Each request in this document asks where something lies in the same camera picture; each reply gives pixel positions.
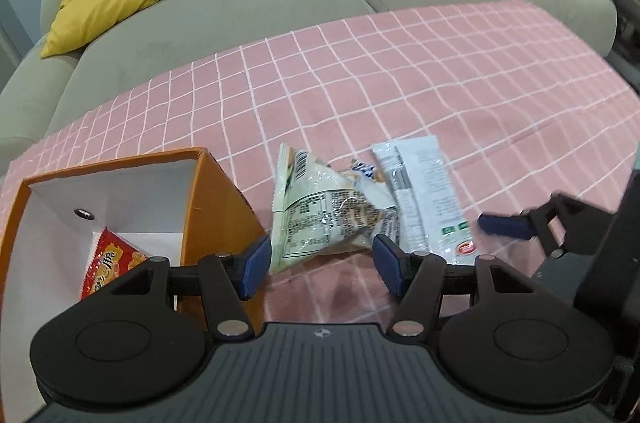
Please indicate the red snack packet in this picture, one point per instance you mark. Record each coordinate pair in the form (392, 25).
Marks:
(107, 263)

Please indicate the long white snack packet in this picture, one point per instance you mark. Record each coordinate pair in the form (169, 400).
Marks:
(425, 183)

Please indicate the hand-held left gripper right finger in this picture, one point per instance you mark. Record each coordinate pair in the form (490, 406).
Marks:
(387, 263)

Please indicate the pink checked tablecloth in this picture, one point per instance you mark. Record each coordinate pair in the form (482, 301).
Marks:
(400, 78)

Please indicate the orange cardboard box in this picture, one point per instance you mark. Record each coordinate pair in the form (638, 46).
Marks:
(210, 203)

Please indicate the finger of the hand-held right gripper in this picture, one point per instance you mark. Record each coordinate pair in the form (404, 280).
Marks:
(505, 225)

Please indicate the green white bread packet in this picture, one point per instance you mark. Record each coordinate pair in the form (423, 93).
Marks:
(310, 213)

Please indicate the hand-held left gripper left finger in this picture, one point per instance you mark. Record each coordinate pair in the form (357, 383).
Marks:
(256, 265)

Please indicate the beige sofa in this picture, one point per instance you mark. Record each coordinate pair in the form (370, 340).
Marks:
(250, 18)

